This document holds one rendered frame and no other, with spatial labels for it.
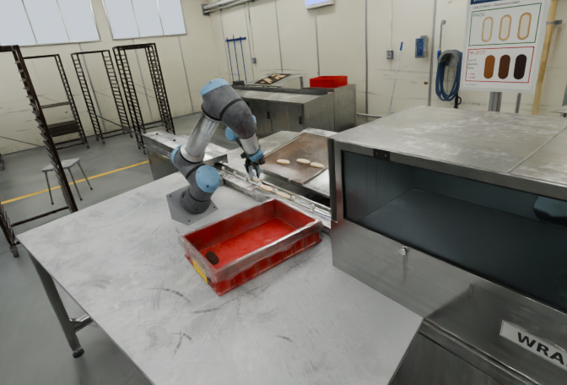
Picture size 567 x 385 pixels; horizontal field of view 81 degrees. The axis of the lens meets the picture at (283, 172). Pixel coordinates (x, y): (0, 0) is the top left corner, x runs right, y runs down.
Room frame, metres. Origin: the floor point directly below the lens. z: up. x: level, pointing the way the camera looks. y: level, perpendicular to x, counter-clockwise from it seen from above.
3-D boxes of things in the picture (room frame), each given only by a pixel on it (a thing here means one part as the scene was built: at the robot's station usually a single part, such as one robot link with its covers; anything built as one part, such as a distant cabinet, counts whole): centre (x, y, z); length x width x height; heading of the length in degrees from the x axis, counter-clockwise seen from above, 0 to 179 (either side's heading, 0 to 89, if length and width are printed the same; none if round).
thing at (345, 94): (5.45, -0.86, 0.44); 0.70 x 0.55 x 0.87; 37
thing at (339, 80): (5.45, -0.86, 0.93); 0.51 x 0.36 x 0.13; 41
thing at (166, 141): (2.63, 0.82, 0.89); 1.25 x 0.18 x 0.09; 37
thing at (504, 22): (1.57, -1.03, 1.50); 0.33 x 0.01 x 0.45; 33
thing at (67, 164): (4.00, 2.73, 0.23); 0.36 x 0.36 x 0.46; 7
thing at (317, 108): (6.00, 0.07, 0.51); 3.00 x 1.26 x 1.03; 37
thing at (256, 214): (1.15, 0.15, 0.87); 0.49 x 0.34 x 0.10; 125
